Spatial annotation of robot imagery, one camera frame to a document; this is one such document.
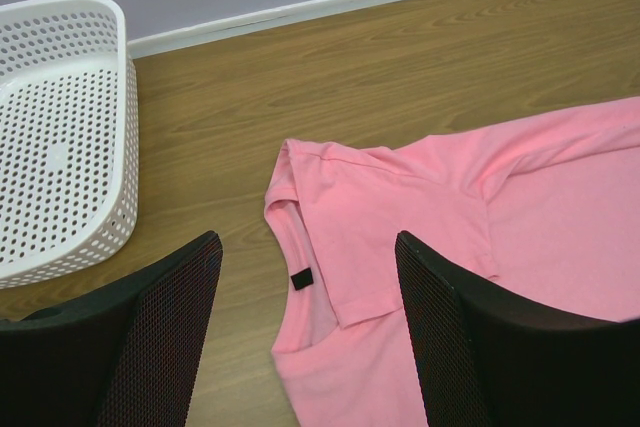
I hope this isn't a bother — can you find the white perforated plastic basket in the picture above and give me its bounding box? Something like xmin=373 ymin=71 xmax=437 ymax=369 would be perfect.
xmin=1 ymin=0 xmax=139 ymax=289

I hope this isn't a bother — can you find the pink t shirt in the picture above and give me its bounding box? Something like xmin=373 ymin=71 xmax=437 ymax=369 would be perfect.
xmin=264 ymin=98 xmax=639 ymax=426

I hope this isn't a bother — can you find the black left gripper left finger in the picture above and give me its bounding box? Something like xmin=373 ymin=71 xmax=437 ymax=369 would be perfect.
xmin=1 ymin=231 xmax=223 ymax=426

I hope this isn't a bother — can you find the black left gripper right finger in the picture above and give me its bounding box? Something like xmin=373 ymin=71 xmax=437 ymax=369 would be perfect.
xmin=395 ymin=231 xmax=639 ymax=426

